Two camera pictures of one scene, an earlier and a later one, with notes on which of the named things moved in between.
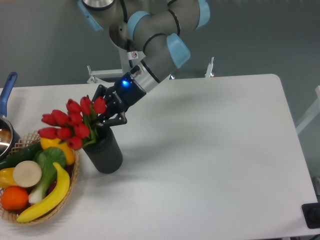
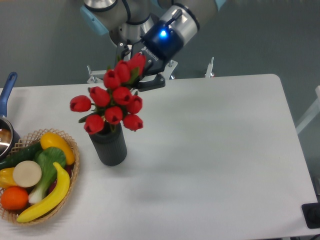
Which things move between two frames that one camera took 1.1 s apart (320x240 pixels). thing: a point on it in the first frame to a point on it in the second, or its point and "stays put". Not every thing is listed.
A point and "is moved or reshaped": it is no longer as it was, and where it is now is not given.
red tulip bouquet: (78, 127) is moved or reshaped
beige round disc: (27, 173) stays put
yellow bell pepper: (47, 143) stays put
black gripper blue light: (124, 93) to (160, 44)
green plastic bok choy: (46, 156) stays put
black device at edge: (311, 213) stays put
